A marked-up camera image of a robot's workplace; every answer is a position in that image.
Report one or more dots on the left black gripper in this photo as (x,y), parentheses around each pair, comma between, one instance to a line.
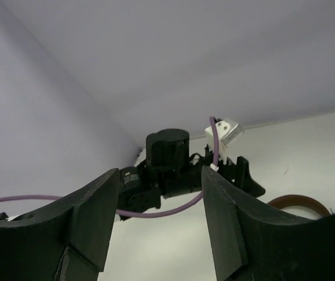
(214,175)

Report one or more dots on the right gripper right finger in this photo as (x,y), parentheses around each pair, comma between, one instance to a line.
(251,240)

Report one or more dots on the brown silver headphones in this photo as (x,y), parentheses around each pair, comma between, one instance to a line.
(295,200)

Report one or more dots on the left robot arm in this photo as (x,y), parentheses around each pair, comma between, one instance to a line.
(168,181)

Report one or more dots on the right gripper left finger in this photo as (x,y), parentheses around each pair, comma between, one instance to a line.
(67,239)

